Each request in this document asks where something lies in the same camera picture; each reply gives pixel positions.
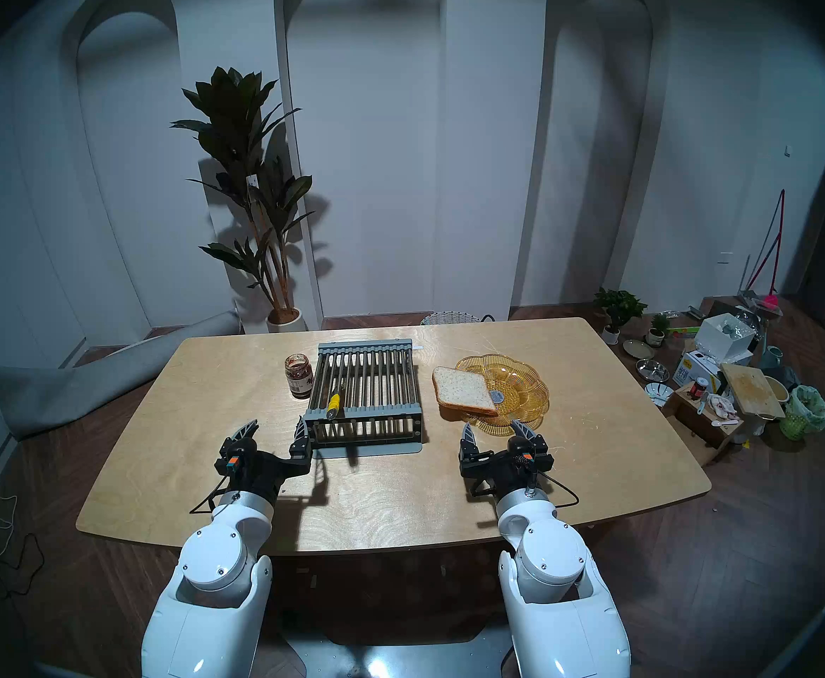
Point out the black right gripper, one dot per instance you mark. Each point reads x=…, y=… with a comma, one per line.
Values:
x=500, y=475

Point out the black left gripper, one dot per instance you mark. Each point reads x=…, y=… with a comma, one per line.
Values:
x=264, y=472

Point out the amber glass plate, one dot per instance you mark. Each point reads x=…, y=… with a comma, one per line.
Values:
x=522, y=390

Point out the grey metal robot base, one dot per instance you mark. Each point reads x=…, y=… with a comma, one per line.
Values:
x=398, y=659

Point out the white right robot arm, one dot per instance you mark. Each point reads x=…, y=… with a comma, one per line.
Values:
x=550, y=556

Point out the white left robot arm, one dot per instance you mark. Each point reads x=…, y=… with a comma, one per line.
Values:
x=222, y=563

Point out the slice of white bread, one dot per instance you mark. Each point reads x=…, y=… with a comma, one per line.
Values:
x=463, y=389

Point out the glass jam jar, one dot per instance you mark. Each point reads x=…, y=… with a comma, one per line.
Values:
x=298, y=378

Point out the grey dish rack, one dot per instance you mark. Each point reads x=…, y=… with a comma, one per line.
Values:
x=370, y=373

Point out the white wicker basket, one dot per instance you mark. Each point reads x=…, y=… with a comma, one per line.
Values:
x=450, y=319

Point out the round ceramic plate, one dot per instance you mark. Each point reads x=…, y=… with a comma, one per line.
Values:
x=638, y=349

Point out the patterned white bowl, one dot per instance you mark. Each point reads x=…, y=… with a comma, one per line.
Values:
x=659, y=394

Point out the round metal bowl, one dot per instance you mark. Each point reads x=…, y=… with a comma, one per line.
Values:
x=652, y=370

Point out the small bushy potted plant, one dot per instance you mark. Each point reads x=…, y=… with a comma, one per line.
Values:
x=619, y=306

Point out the tiny potted plant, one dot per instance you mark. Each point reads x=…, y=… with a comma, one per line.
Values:
x=659, y=327

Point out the low brown cardboard box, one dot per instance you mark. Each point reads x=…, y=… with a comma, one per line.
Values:
x=695, y=422

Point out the white carton with yellow print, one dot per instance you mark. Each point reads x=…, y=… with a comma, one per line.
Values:
x=695, y=369

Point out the white floral cloth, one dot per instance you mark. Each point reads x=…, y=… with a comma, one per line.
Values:
x=723, y=407

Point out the white open box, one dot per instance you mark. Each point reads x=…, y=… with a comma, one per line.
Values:
x=724, y=337

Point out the wooden cutting board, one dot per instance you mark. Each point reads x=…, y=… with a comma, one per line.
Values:
x=752, y=390

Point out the beige round bowl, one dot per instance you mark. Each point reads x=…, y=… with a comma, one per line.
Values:
x=778, y=389

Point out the tall potted leafy plant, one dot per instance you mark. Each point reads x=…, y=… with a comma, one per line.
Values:
x=232, y=119

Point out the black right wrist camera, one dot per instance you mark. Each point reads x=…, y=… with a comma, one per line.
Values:
x=525, y=449

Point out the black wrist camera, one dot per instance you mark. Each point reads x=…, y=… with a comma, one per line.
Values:
x=525, y=449
x=229, y=450

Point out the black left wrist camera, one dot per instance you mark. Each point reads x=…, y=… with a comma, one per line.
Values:
x=229, y=450

